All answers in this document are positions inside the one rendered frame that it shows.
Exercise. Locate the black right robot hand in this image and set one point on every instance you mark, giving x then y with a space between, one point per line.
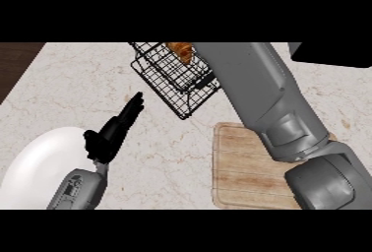
206 81

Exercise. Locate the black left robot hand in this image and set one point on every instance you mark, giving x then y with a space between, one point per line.
111 138

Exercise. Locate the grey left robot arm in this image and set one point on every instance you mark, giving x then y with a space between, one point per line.
77 192

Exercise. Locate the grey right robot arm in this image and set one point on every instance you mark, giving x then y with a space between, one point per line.
271 108

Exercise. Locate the golden brown croissant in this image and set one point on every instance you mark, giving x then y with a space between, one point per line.
182 50

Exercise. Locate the pale wooden cutting board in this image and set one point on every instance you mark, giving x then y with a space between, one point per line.
247 170

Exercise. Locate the white plate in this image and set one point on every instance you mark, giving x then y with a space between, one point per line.
39 167

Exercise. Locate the black appliance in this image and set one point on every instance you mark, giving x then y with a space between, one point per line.
334 54

